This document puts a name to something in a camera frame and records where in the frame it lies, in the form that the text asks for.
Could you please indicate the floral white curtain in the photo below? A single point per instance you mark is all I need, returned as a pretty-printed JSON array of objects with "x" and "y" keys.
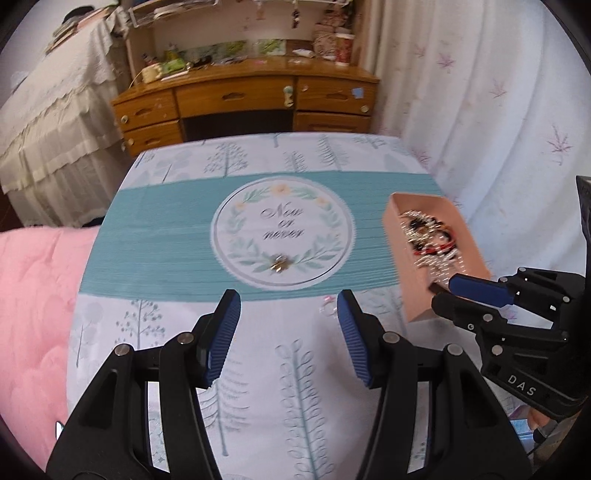
[{"x": 493, "y": 99}]

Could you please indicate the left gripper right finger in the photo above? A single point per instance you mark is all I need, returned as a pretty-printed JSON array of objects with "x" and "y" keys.
[{"x": 385, "y": 361}]

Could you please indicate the wooden shelf hutch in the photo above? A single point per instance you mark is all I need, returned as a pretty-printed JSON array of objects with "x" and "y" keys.
[{"x": 196, "y": 27}]

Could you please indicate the white lace cover cloth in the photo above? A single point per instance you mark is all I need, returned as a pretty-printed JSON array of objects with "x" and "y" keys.
[{"x": 62, "y": 158}]

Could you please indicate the small pink clear earring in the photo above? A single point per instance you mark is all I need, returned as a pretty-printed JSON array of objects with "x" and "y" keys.
[{"x": 329, "y": 305}]

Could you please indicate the pink plastic tray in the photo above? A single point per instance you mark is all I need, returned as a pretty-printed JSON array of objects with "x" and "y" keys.
[{"x": 430, "y": 242}]

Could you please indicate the wooden desk with drawers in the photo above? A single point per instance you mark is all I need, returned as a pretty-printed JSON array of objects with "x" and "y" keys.
[{"x": 272, "y": 95}]

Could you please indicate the small gold charm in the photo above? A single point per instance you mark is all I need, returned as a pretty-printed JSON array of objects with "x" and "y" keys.
[{"x": 280, "y": 263}]

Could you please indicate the red white cup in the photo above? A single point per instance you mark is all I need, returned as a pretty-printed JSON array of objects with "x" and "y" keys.
[{"x": 343, "y": 47}]

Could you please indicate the pink quilt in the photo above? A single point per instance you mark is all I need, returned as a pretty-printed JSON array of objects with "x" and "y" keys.
[{"x": 41, "y": 271}]

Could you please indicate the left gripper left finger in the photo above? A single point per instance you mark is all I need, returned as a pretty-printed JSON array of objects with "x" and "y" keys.
[{"x": 191, "y": 361}]

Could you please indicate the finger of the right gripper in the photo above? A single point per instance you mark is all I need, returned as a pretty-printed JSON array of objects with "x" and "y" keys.
[
  {"x": 459, "y": 310},
  {"x": 496, "y": 294}
]

